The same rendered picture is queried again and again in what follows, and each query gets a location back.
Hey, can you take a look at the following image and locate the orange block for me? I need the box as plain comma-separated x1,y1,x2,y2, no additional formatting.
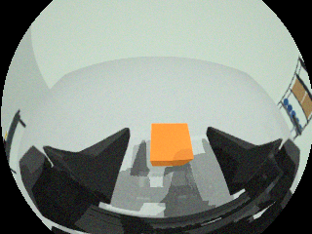
149,124,194,167

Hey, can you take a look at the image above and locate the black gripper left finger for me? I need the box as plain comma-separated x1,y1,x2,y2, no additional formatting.
43,128,130,204

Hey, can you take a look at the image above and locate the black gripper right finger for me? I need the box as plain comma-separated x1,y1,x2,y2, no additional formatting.
206,126,284,195

